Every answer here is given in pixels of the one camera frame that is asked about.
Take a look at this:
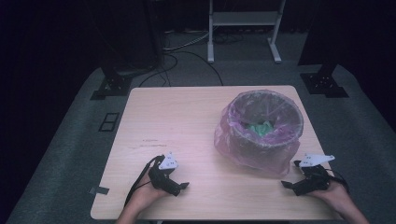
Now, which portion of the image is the person's right hand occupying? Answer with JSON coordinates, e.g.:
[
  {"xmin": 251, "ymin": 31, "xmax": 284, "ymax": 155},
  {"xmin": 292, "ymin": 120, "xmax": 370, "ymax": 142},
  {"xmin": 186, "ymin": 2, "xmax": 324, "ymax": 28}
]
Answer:
[{"xmin": 306, "ymin": 180, "xmax": 354, "ymax": 214}]

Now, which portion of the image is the black floor cable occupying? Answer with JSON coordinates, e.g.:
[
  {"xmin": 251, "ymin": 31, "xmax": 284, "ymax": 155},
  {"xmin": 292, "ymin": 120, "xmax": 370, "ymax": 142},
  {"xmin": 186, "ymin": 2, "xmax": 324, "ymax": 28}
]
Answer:
[{"xmin": 137, "ymin": 50, "xmax": 224, "ymax": 88}]

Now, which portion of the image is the bin with clear plastic bag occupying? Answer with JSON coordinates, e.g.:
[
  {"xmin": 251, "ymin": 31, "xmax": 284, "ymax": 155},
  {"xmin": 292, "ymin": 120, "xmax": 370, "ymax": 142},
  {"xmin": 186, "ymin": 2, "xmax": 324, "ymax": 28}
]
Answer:
[{"xmin": 213, "ymin": 89, "xmax": 304, "ymax": 179}]

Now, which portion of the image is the grey floor cable bundle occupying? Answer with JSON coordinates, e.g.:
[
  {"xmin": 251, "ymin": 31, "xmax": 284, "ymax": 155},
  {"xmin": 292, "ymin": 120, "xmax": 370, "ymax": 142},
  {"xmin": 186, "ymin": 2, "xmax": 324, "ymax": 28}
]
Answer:
[{"xmin": 163, "ymin": 27, "xmax": 219, "ymax": 52}]

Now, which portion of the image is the white metal desk frame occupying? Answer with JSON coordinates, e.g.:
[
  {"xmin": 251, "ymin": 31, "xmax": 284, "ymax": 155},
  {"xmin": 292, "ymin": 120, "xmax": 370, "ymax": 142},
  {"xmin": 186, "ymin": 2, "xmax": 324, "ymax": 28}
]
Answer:
[{"xmin": 206, "ymin": 0, "xmax": 288, "ymax": 64}]

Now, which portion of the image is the person's left hand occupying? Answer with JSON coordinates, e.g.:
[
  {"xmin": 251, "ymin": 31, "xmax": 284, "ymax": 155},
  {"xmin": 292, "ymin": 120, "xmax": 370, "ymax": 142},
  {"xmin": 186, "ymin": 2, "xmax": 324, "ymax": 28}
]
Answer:
[{"xmin": 125, "ymin": 172, "xmax": 172, "ymax": 216}]

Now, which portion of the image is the black floor socket panel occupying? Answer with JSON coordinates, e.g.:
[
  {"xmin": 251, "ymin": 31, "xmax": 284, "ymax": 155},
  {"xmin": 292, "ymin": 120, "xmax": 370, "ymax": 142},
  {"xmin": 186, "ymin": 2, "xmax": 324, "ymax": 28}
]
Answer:
[{"xmin": 98, "ymin": 112, "xmax": 120, "ymax": 133}]

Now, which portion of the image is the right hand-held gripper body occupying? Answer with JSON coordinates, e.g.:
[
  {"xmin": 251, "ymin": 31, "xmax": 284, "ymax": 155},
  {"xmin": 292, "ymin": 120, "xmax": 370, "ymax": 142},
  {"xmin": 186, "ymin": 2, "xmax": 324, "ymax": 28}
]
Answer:
[{"xmin": 293, "ymin": 152, "xmax": 333, "ymax": 196}]

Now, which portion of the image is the black stand base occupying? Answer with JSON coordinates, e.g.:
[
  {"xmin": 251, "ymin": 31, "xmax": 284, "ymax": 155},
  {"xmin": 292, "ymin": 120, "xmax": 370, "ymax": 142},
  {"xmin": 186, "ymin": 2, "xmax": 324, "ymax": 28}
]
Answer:
[
  {"xmin": 299, "ymin": 63, "xmax": 350, "ymax": 99},
  {"xmin": 90, "ymin": 65, "xmax": 134, "ymax": 101}
]

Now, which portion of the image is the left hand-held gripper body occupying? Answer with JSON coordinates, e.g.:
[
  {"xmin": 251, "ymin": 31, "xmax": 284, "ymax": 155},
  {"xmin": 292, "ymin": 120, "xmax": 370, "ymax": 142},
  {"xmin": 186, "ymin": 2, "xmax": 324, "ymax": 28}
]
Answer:
[{"xmin": 148, "ymin": 151, "xmax": 182, "ymax": 197}]

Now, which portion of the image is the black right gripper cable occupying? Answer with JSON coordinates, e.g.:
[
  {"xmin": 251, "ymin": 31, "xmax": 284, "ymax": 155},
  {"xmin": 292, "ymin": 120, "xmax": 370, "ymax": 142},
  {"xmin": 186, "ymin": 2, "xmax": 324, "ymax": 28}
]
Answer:
[{"xmin": 323, "ymin": 168, "xmax": 350, "ymax": 194}]

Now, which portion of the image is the crumpled green paper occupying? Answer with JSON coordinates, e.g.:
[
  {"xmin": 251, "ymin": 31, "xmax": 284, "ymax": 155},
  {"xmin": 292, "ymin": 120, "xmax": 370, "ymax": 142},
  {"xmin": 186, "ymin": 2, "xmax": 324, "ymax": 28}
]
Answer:
[{"xmin": 246, "ymin": 120, "xmax": 274, "ymax": 138}]

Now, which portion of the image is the black tape strip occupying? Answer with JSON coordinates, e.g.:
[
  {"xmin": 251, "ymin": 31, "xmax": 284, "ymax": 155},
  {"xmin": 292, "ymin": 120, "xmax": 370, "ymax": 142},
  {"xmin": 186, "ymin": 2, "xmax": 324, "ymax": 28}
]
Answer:
[{"xmin": 88, "ymin": 186, "xmax": 111, "ymax": 196}]

